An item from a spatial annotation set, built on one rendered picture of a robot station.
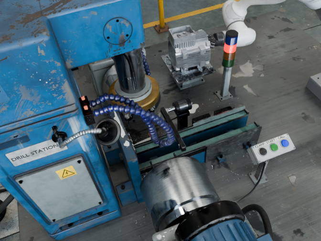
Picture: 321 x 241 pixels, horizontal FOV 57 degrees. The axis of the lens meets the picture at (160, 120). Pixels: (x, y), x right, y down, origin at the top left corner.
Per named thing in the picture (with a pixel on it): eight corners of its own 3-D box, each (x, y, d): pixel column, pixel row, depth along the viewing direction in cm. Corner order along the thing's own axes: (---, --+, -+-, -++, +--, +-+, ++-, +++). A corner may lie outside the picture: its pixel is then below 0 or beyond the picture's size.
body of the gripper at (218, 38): (219, 29, 168) (204, 30, 166) (225, 37, 163) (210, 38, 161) (216, 40, 174) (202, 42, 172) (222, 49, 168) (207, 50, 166)
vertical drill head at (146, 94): (123, 141, 106) (90, 18, 69) (110, 108, 117) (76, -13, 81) (168, 125, 110) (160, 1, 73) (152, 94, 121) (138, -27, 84)
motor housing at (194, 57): (177, 77, 168) (176, 49, 153) (167, 57, 180) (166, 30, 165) (210, 69, 170) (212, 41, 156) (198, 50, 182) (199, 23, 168)
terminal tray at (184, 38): (174, 50, 159) (174, 39, 153) (168, 39, 166) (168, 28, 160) (195, 46, 160) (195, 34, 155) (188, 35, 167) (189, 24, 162)
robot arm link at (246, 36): (229, 51, 173) (222, 32, 177) (252, 49, 177) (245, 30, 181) (236, 40, 163) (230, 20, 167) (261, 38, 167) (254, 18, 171)
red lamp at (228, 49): (227, 54, 146) (228, 47, 143) (221, 48, 150) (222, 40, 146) (238, 51, 147) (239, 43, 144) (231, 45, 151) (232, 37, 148)
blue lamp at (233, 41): (228, 47, 143) (229, 38, 139) (222, 40, 146) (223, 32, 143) (239, 43, 144) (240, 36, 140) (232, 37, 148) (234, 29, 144)
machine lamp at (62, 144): (60, 176, 74) (42, 147, 65) (54, 143, 81) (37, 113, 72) (127, 152, 78) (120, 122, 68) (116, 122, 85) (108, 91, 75)
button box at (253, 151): (253, 165, 117) (259, 163, 112) (246, 149, 119) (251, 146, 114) (290, 151, 120) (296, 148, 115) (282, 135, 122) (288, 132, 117)
